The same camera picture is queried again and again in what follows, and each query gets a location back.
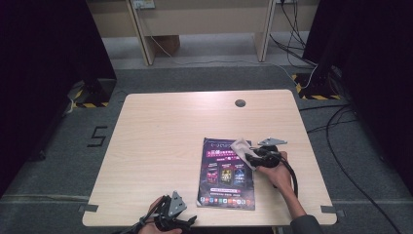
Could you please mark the brown cardboard box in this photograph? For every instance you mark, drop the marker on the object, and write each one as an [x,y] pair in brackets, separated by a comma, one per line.
[167,44]

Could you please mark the person's left hand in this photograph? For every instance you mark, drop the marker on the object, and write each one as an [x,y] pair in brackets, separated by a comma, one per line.
[152,227]

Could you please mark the beige desk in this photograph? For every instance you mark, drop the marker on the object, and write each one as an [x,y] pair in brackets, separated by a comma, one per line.
[207,21]

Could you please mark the white power strip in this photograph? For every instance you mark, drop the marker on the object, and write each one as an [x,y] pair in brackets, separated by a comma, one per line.
[143,4]

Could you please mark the stand base with hazard tape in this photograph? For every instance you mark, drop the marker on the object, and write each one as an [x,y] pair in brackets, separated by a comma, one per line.
[316,87]
[97,92]

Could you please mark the dark curtain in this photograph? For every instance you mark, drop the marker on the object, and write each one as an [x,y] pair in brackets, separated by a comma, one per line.
[42,65]
[373,65]

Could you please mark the grey tape piece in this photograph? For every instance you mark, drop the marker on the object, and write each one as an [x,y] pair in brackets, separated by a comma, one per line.
[88,208]
[332,210]

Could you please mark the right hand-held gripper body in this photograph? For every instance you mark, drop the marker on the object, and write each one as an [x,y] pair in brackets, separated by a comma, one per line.
[269,156]

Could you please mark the person's right hand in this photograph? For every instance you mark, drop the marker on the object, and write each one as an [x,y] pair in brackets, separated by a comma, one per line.
[279,177]

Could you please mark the red magazine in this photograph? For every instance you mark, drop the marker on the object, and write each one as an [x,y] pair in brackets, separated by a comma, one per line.
[224,182]

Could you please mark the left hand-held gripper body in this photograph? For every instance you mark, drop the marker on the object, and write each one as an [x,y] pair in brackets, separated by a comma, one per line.
[173,208]

